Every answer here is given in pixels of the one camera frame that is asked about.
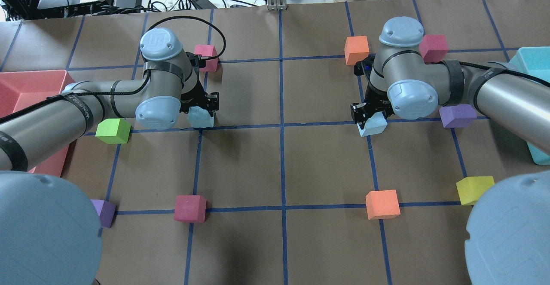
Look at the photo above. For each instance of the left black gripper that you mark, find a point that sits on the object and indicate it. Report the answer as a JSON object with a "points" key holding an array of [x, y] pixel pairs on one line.
{"points": [[198, 99]]}

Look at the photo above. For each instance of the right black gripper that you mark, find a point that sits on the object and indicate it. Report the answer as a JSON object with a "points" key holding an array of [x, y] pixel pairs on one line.
{"points": [[378, 102]]}

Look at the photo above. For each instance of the light blue block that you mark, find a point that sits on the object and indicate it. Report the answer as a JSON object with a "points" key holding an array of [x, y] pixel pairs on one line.
{"points": [[200, 118], [374, 125]]}

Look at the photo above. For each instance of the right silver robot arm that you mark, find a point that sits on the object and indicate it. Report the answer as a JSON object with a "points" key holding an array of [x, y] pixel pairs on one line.
{"points": [[508, 226]]}

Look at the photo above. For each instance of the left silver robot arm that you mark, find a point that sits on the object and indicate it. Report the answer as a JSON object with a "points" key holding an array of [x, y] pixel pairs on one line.
{"points": [[49, 226]]}

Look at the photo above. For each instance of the pink block left far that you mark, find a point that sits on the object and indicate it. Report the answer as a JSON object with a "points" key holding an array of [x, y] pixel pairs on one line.
{"points": [[207, 51]]}

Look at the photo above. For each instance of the orange block far side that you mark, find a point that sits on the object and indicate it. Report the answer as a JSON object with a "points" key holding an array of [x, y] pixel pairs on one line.
{"points": [[356, 49]]}

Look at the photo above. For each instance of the orange block near base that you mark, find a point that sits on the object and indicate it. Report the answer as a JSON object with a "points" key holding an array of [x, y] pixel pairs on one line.
{"points": [[382, 205]]}

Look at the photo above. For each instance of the black power brick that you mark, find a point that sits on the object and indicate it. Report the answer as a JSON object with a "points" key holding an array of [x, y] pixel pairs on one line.
{"points": [[203, 4]]}

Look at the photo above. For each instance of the pink block right far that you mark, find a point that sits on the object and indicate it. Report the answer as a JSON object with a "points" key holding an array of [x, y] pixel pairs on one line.
{"points": [[433, 48]]}

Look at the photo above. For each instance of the green block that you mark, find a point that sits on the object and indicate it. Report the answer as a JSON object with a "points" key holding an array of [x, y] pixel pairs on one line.
{"points": [[113, 131]]}

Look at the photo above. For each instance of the purple block right side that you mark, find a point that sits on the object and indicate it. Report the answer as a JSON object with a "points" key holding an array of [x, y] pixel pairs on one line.
{"points": [[458, 116]]}

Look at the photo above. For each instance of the purple block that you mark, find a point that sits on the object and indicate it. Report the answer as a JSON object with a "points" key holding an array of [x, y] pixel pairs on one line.
{"points": [[458, 116], [105, 210]]}

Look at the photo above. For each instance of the pink block near base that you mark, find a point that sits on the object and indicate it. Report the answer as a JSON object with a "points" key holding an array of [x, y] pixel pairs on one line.
{"points": [[190, 209]]}

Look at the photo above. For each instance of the yellow block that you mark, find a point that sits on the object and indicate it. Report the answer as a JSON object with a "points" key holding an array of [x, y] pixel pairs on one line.
{"points": [[470, 189]]}

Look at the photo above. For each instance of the purple block left side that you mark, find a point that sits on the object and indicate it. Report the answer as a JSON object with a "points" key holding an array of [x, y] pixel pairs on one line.
{"points": [[105, 210]]}

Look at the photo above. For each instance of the turquoise plastic bin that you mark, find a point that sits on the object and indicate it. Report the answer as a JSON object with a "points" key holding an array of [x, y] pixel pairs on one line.
{"points": [[534, 61]]}

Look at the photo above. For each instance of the pink plastic bin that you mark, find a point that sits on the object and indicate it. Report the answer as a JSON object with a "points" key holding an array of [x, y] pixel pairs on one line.
{"points": [[19, 90]]}

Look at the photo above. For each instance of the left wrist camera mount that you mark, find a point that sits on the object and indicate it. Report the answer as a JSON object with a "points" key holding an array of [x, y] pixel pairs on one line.
{"points": [[197, 62]]}

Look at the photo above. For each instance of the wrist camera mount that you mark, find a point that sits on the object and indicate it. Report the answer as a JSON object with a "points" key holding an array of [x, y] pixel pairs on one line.
{"points": [[365, 66], [197, 62]]}

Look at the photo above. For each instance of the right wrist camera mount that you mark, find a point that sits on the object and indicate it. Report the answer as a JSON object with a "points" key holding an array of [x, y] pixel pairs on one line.
{"points": [[365, 66]]}

